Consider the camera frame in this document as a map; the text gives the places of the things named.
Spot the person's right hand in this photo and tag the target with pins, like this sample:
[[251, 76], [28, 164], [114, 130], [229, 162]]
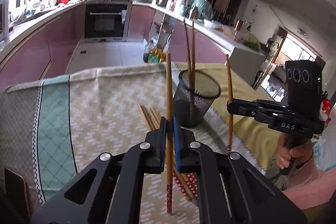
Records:
[[283, 158]]

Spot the person's right forearm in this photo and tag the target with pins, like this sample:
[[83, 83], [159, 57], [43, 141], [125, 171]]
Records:
[[315, 182]]

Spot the teal bag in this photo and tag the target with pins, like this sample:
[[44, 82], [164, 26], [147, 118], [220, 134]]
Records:
[[202, 8]]

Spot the bunch of wooden chopsticks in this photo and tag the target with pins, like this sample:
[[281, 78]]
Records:
[[149, 116]]

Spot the dark glass bottle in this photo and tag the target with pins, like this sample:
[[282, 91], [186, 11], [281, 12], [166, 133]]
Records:
[[148, 53]]

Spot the red-patterned wooden chopstick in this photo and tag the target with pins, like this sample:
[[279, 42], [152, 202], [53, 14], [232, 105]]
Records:
[[230, 82], [193, 43], [187, 43], [168, 82]]

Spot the yellow cooking oil bottle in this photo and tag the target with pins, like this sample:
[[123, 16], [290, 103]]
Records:
[[157, 56]]

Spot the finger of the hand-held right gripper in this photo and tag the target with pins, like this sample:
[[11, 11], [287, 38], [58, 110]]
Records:
[[270, 105], [244, 109]]

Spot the green vegetables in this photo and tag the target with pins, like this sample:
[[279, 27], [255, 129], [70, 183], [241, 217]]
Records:
[[252, 45]]

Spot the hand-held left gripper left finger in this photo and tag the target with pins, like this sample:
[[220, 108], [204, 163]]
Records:
[[163, 136]]

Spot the yellow cloth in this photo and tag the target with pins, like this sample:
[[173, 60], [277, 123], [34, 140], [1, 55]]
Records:
[[244, 98]]

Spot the brown chair back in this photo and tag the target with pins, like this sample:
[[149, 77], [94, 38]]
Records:
[[15, 195]]

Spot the black integrated stove oven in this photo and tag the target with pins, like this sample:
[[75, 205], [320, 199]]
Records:
[[106, 19]]

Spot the red bowl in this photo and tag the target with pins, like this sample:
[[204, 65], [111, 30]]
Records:
[[63, 1]]

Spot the beige teal patterned towel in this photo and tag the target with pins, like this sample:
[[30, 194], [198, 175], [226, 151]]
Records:
[[105, 98]]

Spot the pink window-side kitchen cabinets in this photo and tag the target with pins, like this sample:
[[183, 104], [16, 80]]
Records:
[[39, 50]]

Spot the black mesh utensil holder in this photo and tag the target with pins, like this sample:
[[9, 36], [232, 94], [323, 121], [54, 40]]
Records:
[[199, 106]]

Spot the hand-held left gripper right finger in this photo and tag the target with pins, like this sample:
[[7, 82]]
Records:
[[176, 140]]

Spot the red hanging ornament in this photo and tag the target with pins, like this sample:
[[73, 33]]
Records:
[[326, 108]]

